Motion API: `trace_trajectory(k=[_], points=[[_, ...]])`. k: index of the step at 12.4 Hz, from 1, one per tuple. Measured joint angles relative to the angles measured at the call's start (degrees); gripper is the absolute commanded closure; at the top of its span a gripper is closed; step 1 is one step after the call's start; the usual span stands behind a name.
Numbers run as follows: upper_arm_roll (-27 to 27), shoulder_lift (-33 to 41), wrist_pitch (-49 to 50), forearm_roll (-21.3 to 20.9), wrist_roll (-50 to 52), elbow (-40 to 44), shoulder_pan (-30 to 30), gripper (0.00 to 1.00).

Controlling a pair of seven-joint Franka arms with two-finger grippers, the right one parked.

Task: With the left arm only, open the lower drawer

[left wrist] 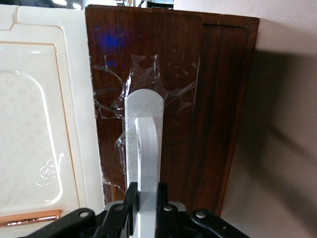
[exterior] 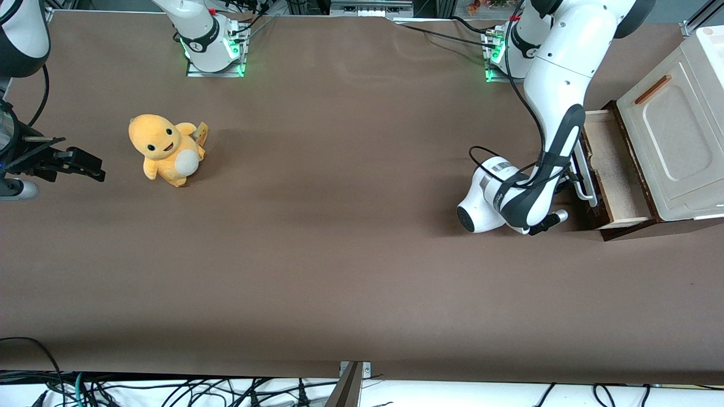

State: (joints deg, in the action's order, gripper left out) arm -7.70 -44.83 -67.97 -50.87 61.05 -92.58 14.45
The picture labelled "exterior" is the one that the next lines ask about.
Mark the white sheet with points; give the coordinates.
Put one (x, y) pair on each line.
(452, 395)

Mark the brown table cover sheet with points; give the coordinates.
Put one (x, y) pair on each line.
(362, 226)

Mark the yellow plush toy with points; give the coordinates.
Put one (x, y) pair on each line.
(164, 150)

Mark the beige cabinet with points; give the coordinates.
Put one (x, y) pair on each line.
(679, 130)

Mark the aluminium frame profile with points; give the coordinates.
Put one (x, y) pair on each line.
(698, 22)

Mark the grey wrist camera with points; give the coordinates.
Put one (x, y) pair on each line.
(17, 189)
(551, 220)

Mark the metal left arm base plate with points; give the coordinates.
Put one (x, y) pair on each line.
(495, 78)

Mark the dark wedge bar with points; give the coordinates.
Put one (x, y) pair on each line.
(346, 393)

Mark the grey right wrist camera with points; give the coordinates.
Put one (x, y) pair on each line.
(17, 189)

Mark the grey metal box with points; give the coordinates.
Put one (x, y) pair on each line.
(370, 8)

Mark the orange objects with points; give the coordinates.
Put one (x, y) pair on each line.
(486, 5)

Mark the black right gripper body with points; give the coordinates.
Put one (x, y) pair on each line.
(24, 154)

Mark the dark brown wooden drawer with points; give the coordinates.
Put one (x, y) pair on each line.
(619, 169)

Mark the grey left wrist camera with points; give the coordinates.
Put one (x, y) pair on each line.
(551, 220)

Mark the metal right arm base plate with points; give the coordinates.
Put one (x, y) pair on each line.
(195, 71)

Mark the small metal bracket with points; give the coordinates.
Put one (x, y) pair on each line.
(366, 368)

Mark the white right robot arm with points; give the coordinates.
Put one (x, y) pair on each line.
(203, 39)

